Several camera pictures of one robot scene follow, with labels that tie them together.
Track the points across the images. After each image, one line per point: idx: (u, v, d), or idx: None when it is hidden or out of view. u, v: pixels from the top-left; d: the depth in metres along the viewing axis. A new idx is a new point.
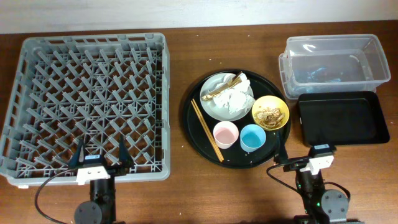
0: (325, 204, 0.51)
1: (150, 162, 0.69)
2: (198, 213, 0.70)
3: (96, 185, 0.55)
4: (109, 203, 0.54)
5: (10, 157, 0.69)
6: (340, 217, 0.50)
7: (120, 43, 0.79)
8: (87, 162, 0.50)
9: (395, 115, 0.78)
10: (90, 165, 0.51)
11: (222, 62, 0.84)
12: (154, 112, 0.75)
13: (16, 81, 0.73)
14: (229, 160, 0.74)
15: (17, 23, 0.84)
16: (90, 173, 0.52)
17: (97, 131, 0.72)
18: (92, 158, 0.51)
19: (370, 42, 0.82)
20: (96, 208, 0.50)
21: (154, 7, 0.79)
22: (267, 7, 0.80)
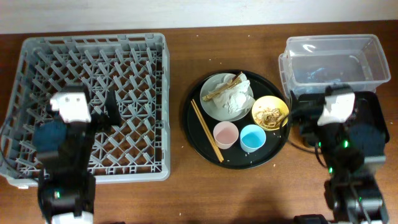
0: (356, 140, 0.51)
1: (150, 162, 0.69)
2: (198, 213, 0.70)
3: (72, 126, 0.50)
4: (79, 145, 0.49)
5: (10, 158, 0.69)
6: (377, 155, 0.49)
7: (120, 43, 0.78)
8: (68, 88, 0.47)
9: (394, 115, 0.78)
10: (71, 89, 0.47)
11: (222, 63, 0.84)
12: (154, 112, 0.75)
13: (16, 81, 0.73)
14: (229, 160, 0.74)
15: (16, 23, 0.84)
16: (68, 100, 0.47)
17: (97, 132, 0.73)
18: (75, 85, 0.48)
19: (370, 43, 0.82)
20: (58, 131, 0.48)
21: (153, 7, 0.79)
22: (267, 7, 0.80)
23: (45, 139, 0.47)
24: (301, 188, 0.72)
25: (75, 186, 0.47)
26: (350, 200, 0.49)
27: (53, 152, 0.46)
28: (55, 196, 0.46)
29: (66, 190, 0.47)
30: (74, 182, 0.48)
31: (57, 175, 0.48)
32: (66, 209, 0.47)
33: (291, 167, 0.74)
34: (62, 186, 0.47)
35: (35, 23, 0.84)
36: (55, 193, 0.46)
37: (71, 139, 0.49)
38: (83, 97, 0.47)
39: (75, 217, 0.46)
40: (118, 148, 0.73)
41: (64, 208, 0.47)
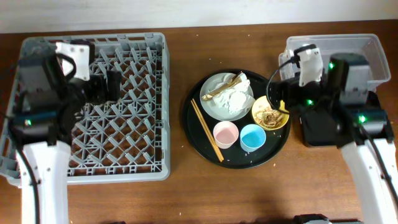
0: (338, 57, 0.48)
1: (150, 162, 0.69)
2: (198, 213, 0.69)
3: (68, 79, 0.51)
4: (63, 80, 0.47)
5: (10, 157, 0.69)
6: (362, 65, 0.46)
7: (120, 43, 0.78)
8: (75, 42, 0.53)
9: (394, 115, 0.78)
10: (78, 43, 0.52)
11: (222, 62, 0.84)
12: (154, 112, 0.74)
13: (15, 80, 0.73)
14: (229, 160, 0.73)
15: (16, 23, 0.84)
16: (73, 50, 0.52)
17: (97, 131, 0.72)
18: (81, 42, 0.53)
19: (370, 42, 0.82)
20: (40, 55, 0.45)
21: (153, 7, 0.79)
22: (267, 7, 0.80)
23: (30, 66, 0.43)
24: (301, 187, 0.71)
25: (48, 112, 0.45)
26: (352, 124, 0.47)
27: (38, 67, 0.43)
28: (26, 124, 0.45)
29: (37, 118, 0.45)
30: (50, 106, 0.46)
31: (35, 102, 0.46)
32: (39, 138, 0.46)
33: (291, 167, 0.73)
34: (36, 115, 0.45)
35: (35, 22, 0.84)
36: (26, 121, 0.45)
37: (50, 65, 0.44)
38: (87, 48, 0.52)
39: (49, 146, 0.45)
40: (118, 148, 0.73)
41: (38, 137, 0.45)
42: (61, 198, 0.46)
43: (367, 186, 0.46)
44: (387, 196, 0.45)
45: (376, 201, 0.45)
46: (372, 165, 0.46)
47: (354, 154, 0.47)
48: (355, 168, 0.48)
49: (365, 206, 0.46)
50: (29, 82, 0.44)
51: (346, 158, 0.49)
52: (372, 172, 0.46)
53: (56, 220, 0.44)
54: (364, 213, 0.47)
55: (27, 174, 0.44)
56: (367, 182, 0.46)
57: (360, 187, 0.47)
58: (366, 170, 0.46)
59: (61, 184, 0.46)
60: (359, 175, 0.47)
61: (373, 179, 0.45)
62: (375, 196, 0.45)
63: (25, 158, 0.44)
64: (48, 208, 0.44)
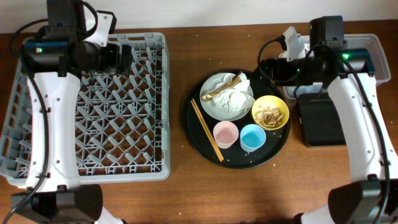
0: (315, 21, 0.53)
1: (150, 162, 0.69)
2: (198, 213, 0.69)
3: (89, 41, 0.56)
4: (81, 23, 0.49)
5: (10, 157, 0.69)
6: (336, 17, 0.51)
7: (120, 43, 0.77)
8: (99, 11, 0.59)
9: (394, 115, 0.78)
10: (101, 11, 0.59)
11: (222, 62, 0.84)
12: (154, 112, 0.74)
13: (15, 81, 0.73)
14: (229, 160, 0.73)
15: (16, 23, 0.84)
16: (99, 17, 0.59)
17: (97, 131, 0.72)
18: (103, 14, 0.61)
19: (370, 42, 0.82)
20: None
21: (153, 7, 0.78)
22: (267, 7, 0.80)
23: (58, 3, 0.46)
24: (301, 187, 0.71)
25: (60, 42, 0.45)
26: (337, 60, 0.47)
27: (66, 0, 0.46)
28: (37, 51, 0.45)
29: (48, 45, 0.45)
30: (62, 38, 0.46)
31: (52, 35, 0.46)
32: (51, 66, 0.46)
33: (291, 167, 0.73)
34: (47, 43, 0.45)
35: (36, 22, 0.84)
36: (37, 48, 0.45)
37: (73, 6, 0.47)
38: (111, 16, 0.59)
39: (58, 77, 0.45)
40: (118, 148, 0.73)
41: (50, 65, 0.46)
42: (69, 129, 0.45)
43: (348, 113, 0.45)
44: (369, 125, 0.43)
45: (357, 130, 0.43)
46: (355, 95, 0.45)
47: (338, 88, 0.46)
48: (339, 103, 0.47)
49: (349, 137, 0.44)
50: (51, 16, 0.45)
51: (331, 96, 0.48)
52: (355, 102, 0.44)
53: (61, 147, 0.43)
54: (349, 147, 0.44)
55: (37, 102, 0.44)
56: (353, 114, 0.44)
57: (345, 121, 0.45)
58: (349, 101, 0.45)
59: (69, 120, 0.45)
60: (344, 106, 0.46)
61: (356, 108, 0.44)
62: (357, 125, 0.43)
63: (37, 86, 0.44)
64: (56, 129, 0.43)
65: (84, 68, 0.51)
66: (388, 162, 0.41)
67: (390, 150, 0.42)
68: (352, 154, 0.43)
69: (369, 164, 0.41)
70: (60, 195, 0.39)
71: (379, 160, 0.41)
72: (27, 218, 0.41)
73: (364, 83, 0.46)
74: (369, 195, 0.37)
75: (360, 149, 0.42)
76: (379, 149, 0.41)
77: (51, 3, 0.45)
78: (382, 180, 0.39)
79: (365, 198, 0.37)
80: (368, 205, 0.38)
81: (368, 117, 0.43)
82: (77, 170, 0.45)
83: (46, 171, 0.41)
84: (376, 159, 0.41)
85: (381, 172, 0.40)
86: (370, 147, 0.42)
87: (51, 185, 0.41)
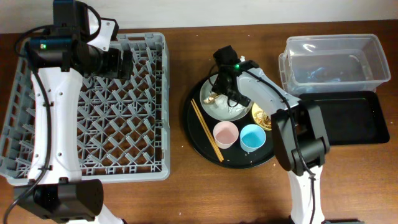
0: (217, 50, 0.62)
1: (150, 162, 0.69)
2: (198, 213, 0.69)
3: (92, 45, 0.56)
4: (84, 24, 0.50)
5: (10, 157, 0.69)
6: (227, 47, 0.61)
7: (120, 43, 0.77)
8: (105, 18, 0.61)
9: (394, 115, 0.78)
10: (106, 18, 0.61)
11: None
12: (154, 112, 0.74)
13: (15, 81, 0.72)
14: (229, 160, 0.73)
15: (15, 23, 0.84)
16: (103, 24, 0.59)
17: (97, 131, 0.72)
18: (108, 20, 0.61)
19: (370, 42, 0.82)
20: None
21: (153, 7, 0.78)
22: (267, 7, 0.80)
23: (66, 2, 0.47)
24: None
25: (63, 38, 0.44)
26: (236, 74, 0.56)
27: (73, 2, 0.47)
28: (41, 48, 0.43)
29: (51, 42, 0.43)
30: (65, 35, 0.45)
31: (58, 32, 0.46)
32: (55, 63, 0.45)
33: None
34: (50, 38, 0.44)
35: (36, 22, 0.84)
36: (41, 45, 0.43)
37: (78, 9, 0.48)
38: (113, 23, 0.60)
39: (62, 72, 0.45)
40: (118, 148, 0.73)
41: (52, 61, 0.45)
42: (72, 122, 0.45)
43: (252, 91, 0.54)
44: (265, 88, 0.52)
45: (260, 95, 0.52)
46: (252, 79, 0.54)
47: (241, 84, 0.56)
48: (247, 91, 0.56)
49: (265, 107, 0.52)
50: (57, 18, 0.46)
51: (244, 91, 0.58)
52: (252, 82, 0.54)
53: (63, 142, 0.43)
54: (265, 110, 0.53)
55: (40, 96, 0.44)
56: (255, 91, 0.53)
57: (255, 96, 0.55)
58: (248, 84, 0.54)
59: (71, 114, 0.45)
60: (248, 89, 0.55)
61: (252, 85, 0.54)
62: (259, 93, 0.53)
63: (40, 80, 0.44)
64: (58, 124, 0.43)
65: (87, 70, 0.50)
66: (287, 99, 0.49)
67: (285, 94, 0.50)
68: (268, 111, 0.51)
69: (274, 108, 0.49)
70: (62, 188, 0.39)
71: (280, 101, 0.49)
72: (29, 211, 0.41)
73: (255, 71, 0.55)
74: (281, 123, 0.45)
75: (267, 103, 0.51)
76: (278, 96, 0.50)
77: (56, 4, 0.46)
78: (286, 111, 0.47)
79: (280, 126, 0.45)
80: (287, 133, 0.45)
81: (264, 86, 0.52)
82: (79, 164, 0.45)
83: (48, 163, 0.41)
84: (278, 102, 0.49)
85: (282, 107, 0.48)
86: (271, 97, 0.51)
87: (54, 177, 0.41)
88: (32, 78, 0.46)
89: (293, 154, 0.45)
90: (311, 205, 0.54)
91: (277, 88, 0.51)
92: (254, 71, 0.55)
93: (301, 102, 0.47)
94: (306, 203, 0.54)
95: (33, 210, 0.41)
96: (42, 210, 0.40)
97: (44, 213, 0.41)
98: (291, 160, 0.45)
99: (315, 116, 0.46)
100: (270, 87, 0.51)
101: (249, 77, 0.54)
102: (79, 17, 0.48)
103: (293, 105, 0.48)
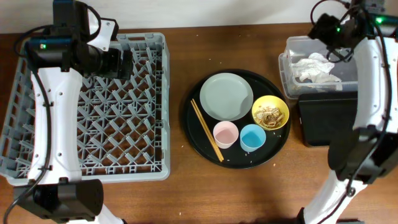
0: None
1: (150, 162, 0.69)
2: (198, 213, 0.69)
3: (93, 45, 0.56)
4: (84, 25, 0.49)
5: (10, 157, 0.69)
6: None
7: (120, 43, 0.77)
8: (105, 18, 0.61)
9: None
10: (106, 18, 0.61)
11: (222, 62, 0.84)
12: (154, 112, 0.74)
13: (15, 81, 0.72)
14: (229, 160, 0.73)
15: (15, 23, 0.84)
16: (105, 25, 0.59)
17: (97, 131, 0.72)
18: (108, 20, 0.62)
19: None
20: None
21: (153, 7, 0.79)
22: (267, 7, 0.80)
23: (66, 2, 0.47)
24: (301, 188, 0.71)
25: (63, 38, 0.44)
26: (370, 23, 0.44)
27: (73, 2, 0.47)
28: (41, 48, 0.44)
29: (51, 42, 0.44)
30: (65, 35, 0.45)
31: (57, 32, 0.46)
32: (55, 63, 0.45)
33: (291, 167, 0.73)
34: (50, 38, 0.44)
35: (35, 22, 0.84)
36: (41, 45, 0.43)
37: (78, 9, 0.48)
38: (113, 23, 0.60)
39: (62, 72, 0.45)
40: (118, 148, 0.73)
41: (52, 61, 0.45)
42: (72, 122, 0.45)
43: (365, 74, 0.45)
44: (384, 84, 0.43)
45: (370, 84, 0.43)
46: (377, 55, 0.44)
47: (363, 49, 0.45)
48: (360, 61, 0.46)
49: (360, 101, 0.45)
50: (56, 17, 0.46)
51: (356, 55, 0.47)
52: (376, 61, 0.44)
53: (63, 142, 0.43)
54: (357, 100, 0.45)
55: (40, 96, 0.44)
56: (369, 72, 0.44)
57: (361, 78, 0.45)
58: (370, 59, 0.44)
59: (71, 114, 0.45)
60: (363, 65, 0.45)
61: (373, 67, 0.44)
62: (372, 80, 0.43)
63: (40, 80, 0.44)
64: (58, 124, 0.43)
65: (87, 70, 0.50)
66: (390, 117, 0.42)
67: (394, 107, 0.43)
68: (359, 108, 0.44)
69: (371, 116, 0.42)
70: (62, 188, 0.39)
71: (382, 114, 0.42)
72: (29, 211, 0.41)
73: (388, 42, 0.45)
74: (365, 139, 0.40)
75: (367, 105, 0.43)
76: (385, 105, 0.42)
77: (56, 4, 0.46)
78: (380, 132, 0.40)
79: (360, 140, 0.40)
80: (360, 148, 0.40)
81: (384, 77, 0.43)
82: (79, 164, 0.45)
83: (48, 163, 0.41)
84: (379, 116, 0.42)
85: (379, 126, 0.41)
86: (376, 102, 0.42)
87: (53, 178, 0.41)
88: (32, 78, 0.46)
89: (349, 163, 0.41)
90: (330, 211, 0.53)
91: (392, 92, 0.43)
92: (386, 48, 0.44)
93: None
94: (326, 207, 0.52)
95: (33, 210, 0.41)
96: (42, 210, 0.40)
97: (44, 213, 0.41)
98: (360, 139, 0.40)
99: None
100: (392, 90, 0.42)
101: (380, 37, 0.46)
102: (79, 17, 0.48)
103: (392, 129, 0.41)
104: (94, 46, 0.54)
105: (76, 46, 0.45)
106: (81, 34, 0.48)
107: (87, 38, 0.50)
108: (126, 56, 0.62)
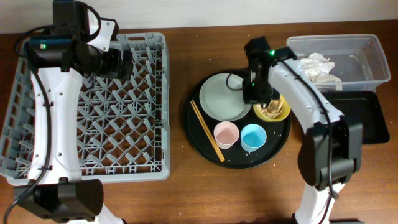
0: (257, 42, 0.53)
1: (150, 162, 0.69)
2: (198, 213, 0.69)
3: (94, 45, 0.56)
4: (84, 26, 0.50)
5: (10, 157, 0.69)
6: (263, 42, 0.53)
7: (120, 43, 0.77)
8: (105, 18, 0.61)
9: (394, 115, 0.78)
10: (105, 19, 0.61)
11: (222, 62, 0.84)
12: (154, 112, 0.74)
13: (15, 80, 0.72)
14: (230, 160, 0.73)
15: (15, 24, 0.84)
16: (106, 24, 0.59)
17: (97, 132, 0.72)
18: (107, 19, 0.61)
19: (370, 42, 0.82)
20: None
21: (153, 7, 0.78)
22: (267, 7, 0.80)
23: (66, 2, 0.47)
24: (301, 188, 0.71)
25: (63, 38, 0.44)
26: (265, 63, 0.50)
27: (73, 2, 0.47)
28: (41, 48, 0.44)
29: (51, 43, 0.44)
30: (65, 35, 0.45)
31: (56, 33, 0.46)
32: (55, 63, 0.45)
33: (292, 167, 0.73)
34: (49, 38, 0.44)
35: (36, 22, 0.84)
36: (41, 45, 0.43)
37: (78, 9, 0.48)
38: (113, 23, 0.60)
39: (62, 71, 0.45)
40: (118, 148, 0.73)
41: (52, 61, 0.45)
42: (72, 123, 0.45)
43: (289, 92, 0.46)
44: (306, 92, 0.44)
45: (296, 96, 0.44)
46: (286, 73, 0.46)
47: (273, 75, 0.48)
48: (278, 86, 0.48)
49: (298, 116, 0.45)
50: (56, 17, 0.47)
51: (273, 84, 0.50)
52: (288, 78, 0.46)
53: (63, 142, 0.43)
54: (298, 117, 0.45)
55: (40, 96, 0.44)
56: (288, 90, 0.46)
57: (288, 98, 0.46)
58: (283, 79, 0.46)
59: (71, 114, 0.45)
60: (282, 86, 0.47)
61: (288, 84, 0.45)
62: (293, 93, 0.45)
63: (40, 80, 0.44)
64: (58, 124, 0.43)
65: (87, 70, 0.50)
66: (328, 111, 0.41)
67: (325, 102, 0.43)
68: (302, 122, 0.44)
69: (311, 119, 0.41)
70: (62, 188, 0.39)
71: (319, 111, 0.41)
72: (29, 211, 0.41)
73: (290, 62, 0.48)
74: (319, 139, 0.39)
75: (303, 109, 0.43)
76: (318, 104, 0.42)
77: (56, 5, 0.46)
78: (325, 124, 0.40)
79: (316, 142, 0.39)
80: (322, 150, 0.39)
81: (302, 87, 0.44)
82: (79, 164, 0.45)
83: (48, 163, 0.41)
84: (316, 112, 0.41)
85: (323, 121, 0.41)
86: (310, 103, 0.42)
87: (54, 178, 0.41)
88: (32, 78, 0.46)
89: (321, 170, 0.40)
90: (321, 214, 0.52)
91: (317, 93, 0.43)
92: (290, 66, 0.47)
93: (344, 117, 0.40)
94: (317, 212, 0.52)
95: (33, 210, 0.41)
96: (42, 209, 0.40)
97: (44, 213, 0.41)
98: (316, 144, 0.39)
99: (358, 135, 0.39)
100: (314, 93, 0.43)
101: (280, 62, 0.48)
102: (79, 17, 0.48)
103: (334, 119, 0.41)
104: (93, 47, 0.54)
105: (76, 46, 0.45)
106: (81, 35, 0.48)
107: (86, 39, 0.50)
108: (125, 57, 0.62)
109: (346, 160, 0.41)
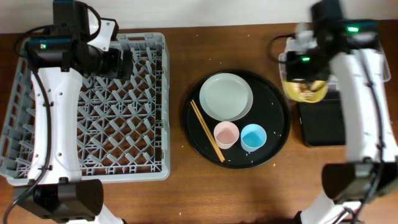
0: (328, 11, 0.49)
1: (150, 162, 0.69)
2: (198, 213, 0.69)
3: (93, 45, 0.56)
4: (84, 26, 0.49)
5: (10, 157, 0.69)
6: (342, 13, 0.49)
7: (120, 43, 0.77)
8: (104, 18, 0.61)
9: (394, 115, 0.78)
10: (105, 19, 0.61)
11: (222, 62, 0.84)
12: (154, 112, 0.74)
13: (15, 80, 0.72)
14: (230, 160, 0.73)
15: (16, 24, 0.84)
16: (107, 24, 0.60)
17: (97, 132, 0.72)
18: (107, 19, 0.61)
19: None
20: None
21: (153, 7, 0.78)
22: (267, 7, 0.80)
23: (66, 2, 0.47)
24: (301, 188, 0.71)
25: (63, 38, 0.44)
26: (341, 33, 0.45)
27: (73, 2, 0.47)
28: (40, 48, 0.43)
29: (51, 42, 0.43)
30: (65, 35, 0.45)
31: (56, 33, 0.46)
32: (55, 63, 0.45)
33: (292, 167, 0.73)
34: (49, 38, 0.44)
35: (36, 22, 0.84)
36: (41, 45, 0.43)
37: (78, 9, 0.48)
38: (113, 23, 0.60)
39: (62, 72, 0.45)
40: (118, 148, 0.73)
41: (52, 61, 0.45)
42: (72, 123, 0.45)
43: (352, 96, 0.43)
44: (371, 109, 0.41)
45: (356, 107, 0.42)
46: (359, 74, 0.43)
47: (341, 62, 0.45)
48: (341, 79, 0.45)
49: (350, 128, 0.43)
50: (56, 17, 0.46)
51: (335, 70, 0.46)
52: (359, 81, 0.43)
53: (63, 143, 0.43)
54: (348, 130, 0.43)
55: (40, 96, 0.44)
56: (353, 94, 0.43)
57: (346, 100, 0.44)
58: (352, 78, 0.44)
59: (71, 114, 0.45)
60: (345, 84, 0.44)
61: (358, 88, 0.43)
62: (357, 99, 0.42)
63: (40, 80, 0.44)
64: (58, 124, 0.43)
65: (87, 70, 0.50)
66: (384, 145, 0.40)
67: (387, 132, 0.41)
68: (351, 139, 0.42)
69: (364, 145, 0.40)
70: (62, 188, 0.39)
71: (376, 142, 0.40)
72: (29, 211, 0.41)
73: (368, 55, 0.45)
74: (362, 175, 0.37)
75: (359, 132, 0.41)
76: (378, 132, 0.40)
77: (57, 5, 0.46)
78: (375, 163, 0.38)
79: (356, 176, 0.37)
80: (358, 183, 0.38)
81: (367, 99, 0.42)
82: (79, 164, 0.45)
83: (48, 163, 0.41)
84: (373, 143, 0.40)
85: (375, 155, 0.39)
86: (368, 130, 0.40)
87: (54, 178, 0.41)
88: (32, 78, 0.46)
89: (348, 194, 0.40)
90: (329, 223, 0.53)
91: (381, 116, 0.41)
92: (366, 64, 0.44)
93: None
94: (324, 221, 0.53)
95: (33, 210, 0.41)
96: (42, 210, 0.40)
97: (44, 213, 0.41)
98: (356, 179, 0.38)
99: None
100: (380, 116, 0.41)
101: (359, 48, 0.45)
102: (79, 17, 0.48)
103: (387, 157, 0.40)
104: (93, 47, 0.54)
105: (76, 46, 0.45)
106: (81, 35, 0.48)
107: (86, 38, 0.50)
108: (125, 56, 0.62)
109: (379, 193, 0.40)
